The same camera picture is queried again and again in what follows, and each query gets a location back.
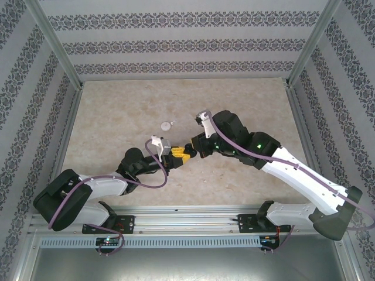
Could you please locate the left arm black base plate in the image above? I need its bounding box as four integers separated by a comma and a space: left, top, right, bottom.
81, 215, 136, 235

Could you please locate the aluminium mounting rail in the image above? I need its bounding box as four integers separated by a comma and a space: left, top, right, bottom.
28, 204, 348, 235

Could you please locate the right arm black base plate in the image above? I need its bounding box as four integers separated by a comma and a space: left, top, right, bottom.
237, 213, 292, 234

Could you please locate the slotted grey cable duct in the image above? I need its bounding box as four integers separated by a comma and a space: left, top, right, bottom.
39, 235, 261, 248

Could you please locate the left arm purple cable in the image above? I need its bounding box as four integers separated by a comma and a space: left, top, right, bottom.
47, 139, 169, 255

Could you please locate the aluminium table side rail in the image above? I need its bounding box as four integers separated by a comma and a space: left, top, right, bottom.
40, 87, 84, 213
288, 86, 335, 210

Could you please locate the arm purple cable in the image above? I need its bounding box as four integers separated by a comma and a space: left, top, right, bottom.
202, 108, 374, 254
47, 139, 169, 255

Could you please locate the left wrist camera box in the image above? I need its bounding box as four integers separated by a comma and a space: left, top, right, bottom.
149, 135, 172, 157

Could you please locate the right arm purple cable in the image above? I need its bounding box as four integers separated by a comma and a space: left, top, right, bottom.
202, 108, 374, 254

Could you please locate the left controller circuit board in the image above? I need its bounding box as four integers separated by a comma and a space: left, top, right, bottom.
96, 237, 121, 246

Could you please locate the grey metal sheet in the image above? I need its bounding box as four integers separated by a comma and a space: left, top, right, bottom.
29, 247, 352, 281

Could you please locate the aluminium frame post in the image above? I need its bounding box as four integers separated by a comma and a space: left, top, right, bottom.
23, 0, 84, 88
285, 0, 343, 87

